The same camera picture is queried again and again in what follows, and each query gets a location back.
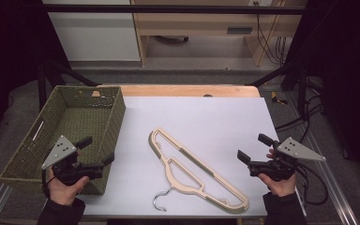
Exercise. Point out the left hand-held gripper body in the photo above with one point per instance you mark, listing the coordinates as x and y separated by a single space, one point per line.
61 150

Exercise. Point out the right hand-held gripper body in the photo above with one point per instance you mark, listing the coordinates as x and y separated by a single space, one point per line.
296 150

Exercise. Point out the green woven basket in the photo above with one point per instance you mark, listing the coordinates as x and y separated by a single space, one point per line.
75 118

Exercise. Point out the person's right hand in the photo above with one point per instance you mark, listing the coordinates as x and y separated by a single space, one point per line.
282 187

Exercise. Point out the person's left hand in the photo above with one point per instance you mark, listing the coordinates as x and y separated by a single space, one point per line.
64 193

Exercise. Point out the yellow and black tool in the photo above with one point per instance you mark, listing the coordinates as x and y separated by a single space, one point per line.
276 98

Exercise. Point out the white paper sheet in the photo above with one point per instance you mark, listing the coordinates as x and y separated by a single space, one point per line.
206 125

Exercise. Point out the wooden table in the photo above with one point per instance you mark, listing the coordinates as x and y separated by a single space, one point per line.
184 90

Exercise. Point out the dark curtain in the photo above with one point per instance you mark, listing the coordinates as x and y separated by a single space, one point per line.
347 62
9 47

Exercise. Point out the white cabinet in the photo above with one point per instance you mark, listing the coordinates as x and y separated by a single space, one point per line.
97 40

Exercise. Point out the light wooden desk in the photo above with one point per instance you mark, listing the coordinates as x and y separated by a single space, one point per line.
197 23

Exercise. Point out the black slanted frame strut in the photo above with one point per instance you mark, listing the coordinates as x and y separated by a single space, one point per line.
275 75
72 75

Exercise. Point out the black horizontal frame bar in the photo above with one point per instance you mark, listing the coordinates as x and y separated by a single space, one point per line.
168 8

